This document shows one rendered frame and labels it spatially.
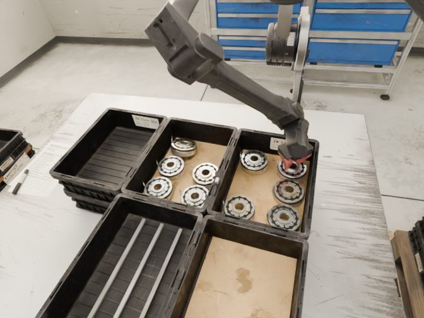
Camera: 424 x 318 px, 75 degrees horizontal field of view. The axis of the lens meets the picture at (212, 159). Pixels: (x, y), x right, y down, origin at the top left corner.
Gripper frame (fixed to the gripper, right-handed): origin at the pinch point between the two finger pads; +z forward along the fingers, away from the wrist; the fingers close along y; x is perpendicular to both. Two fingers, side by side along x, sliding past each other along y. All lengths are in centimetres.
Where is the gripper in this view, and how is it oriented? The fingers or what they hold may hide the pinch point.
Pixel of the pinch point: (292, 164)
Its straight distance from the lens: 104.5
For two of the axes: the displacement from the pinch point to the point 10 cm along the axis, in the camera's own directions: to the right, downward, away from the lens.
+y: 9.2, -3.4, 1.9
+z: 1.0, 6.7, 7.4
